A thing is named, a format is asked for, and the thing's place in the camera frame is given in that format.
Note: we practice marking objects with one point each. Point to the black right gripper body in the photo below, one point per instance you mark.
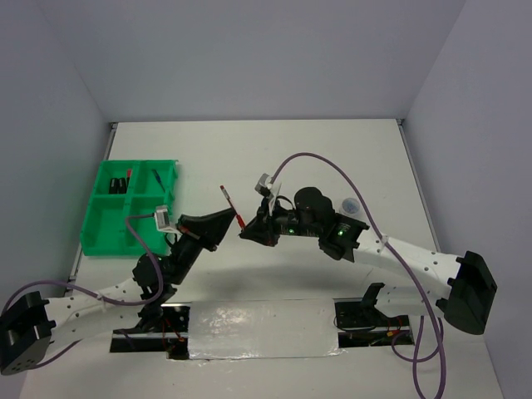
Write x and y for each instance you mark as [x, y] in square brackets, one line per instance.
[287, 220]

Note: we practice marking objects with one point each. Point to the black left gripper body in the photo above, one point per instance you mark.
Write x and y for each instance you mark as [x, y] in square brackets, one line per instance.
[185, 224]

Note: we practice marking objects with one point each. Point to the red gel pen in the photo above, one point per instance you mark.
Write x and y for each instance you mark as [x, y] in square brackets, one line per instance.
[239, 218]

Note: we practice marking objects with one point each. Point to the blue gel pen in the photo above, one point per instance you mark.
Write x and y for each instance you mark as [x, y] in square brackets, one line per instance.
[158, 179]

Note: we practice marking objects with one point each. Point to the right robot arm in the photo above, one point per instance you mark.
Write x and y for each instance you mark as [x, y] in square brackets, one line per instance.
[460, 289]

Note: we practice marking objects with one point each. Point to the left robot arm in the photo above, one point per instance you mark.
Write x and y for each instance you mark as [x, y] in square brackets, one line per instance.
[53, 316]

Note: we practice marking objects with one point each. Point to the clear tub of paperclips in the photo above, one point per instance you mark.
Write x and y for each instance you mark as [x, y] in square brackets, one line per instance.
[350, 206]

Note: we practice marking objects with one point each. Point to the green compartment bin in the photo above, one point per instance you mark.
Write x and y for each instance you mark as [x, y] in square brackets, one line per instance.
[104, 232]

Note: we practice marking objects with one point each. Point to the silver tape sheet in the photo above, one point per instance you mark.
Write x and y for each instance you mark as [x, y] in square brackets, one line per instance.
[301, 328]

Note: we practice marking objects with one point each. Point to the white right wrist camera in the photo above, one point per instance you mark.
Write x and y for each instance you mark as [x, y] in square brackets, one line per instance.
[269, 190]

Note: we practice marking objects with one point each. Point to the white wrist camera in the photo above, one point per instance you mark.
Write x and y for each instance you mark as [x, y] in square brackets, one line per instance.
[163, 222]
[269, 190]

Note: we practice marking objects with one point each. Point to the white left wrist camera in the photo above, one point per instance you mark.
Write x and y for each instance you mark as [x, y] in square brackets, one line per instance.
[163, 222]

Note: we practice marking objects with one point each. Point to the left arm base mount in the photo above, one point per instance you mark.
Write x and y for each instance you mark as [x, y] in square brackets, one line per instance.
[168, 336]

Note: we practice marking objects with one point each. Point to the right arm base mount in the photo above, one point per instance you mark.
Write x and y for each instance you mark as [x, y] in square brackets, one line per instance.
[366, 327]

